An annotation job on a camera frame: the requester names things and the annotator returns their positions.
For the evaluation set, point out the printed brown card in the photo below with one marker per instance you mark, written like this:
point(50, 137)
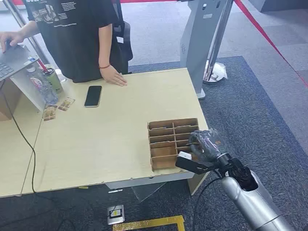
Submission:
point(50, 113)
point(66, 104)

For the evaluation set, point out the person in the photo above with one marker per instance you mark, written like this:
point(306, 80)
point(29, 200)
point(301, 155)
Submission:
point(72, 41)

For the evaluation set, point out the dark thin card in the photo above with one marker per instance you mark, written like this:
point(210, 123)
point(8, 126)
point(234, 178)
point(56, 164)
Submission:
point(192, 144)

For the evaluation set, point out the black office chair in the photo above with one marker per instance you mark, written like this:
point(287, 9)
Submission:
point(124, 38)

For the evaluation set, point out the brown cardboard box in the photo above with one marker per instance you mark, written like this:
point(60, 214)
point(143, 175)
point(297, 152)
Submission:
point(8, 98)

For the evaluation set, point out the clear plastic bottle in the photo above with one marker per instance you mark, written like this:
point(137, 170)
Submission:
point(43, 86)

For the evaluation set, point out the green drink cup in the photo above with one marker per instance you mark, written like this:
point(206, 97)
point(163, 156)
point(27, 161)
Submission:
point(54, 81)

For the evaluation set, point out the metal floor socket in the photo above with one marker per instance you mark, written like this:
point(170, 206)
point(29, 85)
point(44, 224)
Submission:
point(115, 214)

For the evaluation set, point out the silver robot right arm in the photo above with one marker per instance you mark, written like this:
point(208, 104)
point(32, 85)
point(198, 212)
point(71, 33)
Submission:
point(255, 201)

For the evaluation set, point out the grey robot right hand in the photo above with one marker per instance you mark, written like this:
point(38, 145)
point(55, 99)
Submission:
point(207, 145)

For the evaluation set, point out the grey kiosk stand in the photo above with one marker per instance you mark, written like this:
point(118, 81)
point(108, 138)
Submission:
point(199, 41)

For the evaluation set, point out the person's right hand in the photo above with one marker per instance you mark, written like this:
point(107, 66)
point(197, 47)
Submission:
point(10, 37)

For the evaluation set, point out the black smartphone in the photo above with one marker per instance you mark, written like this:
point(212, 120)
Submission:
point(93, 96)

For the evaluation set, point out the person's right forearm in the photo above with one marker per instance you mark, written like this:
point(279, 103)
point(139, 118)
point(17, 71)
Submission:
point(29, 30)

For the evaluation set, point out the yellow floor tape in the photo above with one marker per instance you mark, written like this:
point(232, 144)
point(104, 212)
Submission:
point(149, 223)

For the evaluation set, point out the red barrier belt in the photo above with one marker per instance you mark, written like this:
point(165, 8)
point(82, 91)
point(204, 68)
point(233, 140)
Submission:
point(266, 36)

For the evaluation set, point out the person's left hand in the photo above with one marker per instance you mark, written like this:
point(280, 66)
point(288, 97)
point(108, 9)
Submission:
point(112, 76)

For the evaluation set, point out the person's left forearm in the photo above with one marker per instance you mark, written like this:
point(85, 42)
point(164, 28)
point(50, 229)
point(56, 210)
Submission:
point(105, 44)

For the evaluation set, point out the slanted metal pole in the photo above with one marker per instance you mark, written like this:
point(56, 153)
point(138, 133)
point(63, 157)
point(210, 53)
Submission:
point(29, 36)

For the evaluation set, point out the cardboard slotted card organizer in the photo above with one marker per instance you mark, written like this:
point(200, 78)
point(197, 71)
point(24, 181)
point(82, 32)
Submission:
point(166, 150)

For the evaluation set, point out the grey laptop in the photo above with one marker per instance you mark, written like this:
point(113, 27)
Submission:
point(14, 60)

